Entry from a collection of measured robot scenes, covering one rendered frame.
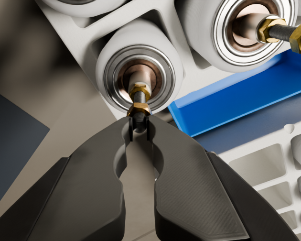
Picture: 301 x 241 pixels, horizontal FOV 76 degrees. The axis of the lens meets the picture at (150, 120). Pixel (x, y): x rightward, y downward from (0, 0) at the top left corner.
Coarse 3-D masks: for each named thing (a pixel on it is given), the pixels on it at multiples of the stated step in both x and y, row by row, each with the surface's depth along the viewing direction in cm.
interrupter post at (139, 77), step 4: (136, 72) 20; (140, 72) 20; (144, 72) 20; (132, 76) 19; (136, 76) 19; (140, 76) 19; (144, 76) 19; (148, 76) 20; (132, 80) 18; (136, 80) 18; (140, 80) 18; (144, 80) 18; (148, 80) 19; (132, 84) 18; (144, 84) 18; (148, 84) 18; (148, 88) 18; (128, 92) 18
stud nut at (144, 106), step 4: (132, 104) 14; (136, 104) 14; (140, 104) 14; (144, 104) 14; (132, 108) 14; (136, 108) 14; (140, 108) 14; (144, 108) 14; (148, 108) 14; (128, 112) 14; (132, 112) 14; (136, 112) 14; (144, 112) 14; (148, 112) 14; (132, 116) 14
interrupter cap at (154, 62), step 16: (128, 48) 18; (144, 48) 18; (112, 64) 19; (128, 64) 19; (144, 64) 19; (160, 64) 19; (112, 80) 20; (128, 80) 20; (160, 80) 20; (112, 96) 21; (128, 96) 21; (160, 96) 21
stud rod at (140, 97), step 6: (138, 96) 16; (144, 96) 17; (138, 102) 15; (144, 102) 16; (138, 114) 14; (144, 114) 14; (138, 120) 13; (144, 120) 13; (138, 126) 13; (144, 126) 13; (138, 132) 13
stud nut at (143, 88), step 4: (136, 84) 17; (140, 84) 17; (132, 88) 17; (136, 88) 17; (140, 88) 17; (144, 88) 17; (132, 92) 17; (144, 92) 17; (148, 92) 17; (132, 96) 17; (148, 96) 17; (132, 100) 17
